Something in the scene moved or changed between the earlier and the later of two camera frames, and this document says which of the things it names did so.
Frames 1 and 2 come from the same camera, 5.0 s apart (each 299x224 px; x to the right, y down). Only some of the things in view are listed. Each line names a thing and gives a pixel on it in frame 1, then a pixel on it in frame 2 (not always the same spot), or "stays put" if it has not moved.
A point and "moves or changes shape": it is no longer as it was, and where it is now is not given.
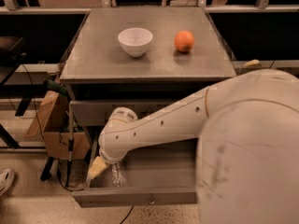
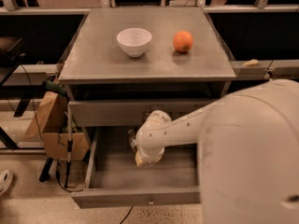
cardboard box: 51,119 stays put
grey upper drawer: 97,113 stays put
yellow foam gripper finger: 97,168 to 140,160
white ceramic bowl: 135,40 stays put
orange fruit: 184,40 stays put
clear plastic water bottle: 118,177 moves or changes shape
